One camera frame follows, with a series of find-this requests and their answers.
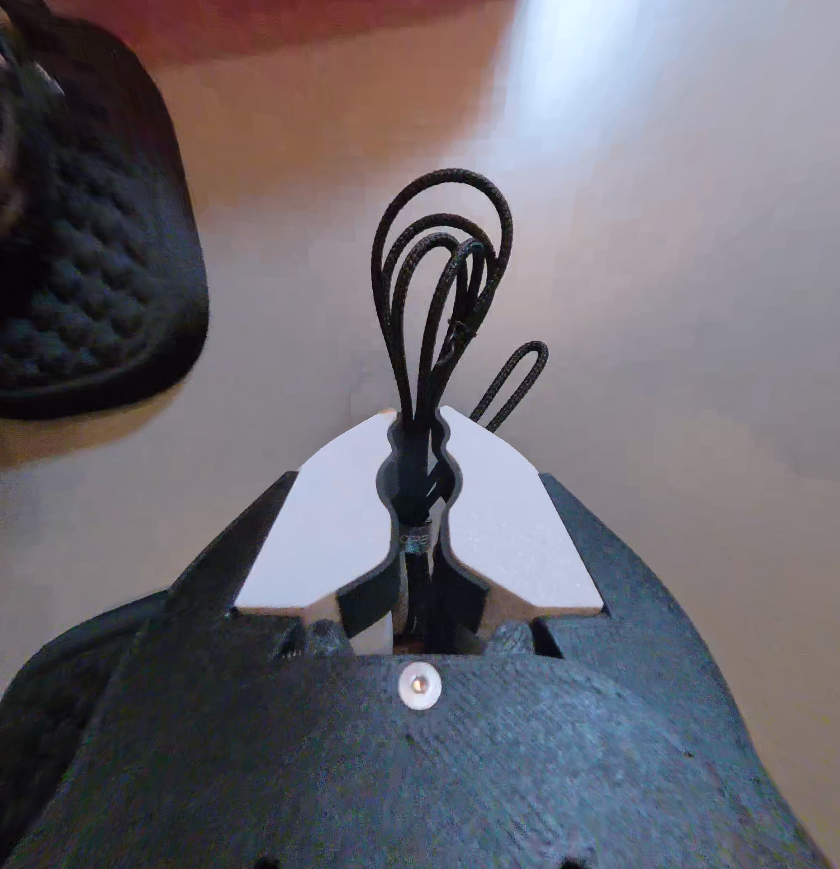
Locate black braided cable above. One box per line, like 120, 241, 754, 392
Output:
370, 167, 550, 653

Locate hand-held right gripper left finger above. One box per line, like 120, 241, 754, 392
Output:
233, 407, 402, 639

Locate black mesh cushion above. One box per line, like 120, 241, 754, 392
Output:
0, 0, 211, 422

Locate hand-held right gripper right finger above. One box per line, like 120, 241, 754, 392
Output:
430, 405, 606, 640

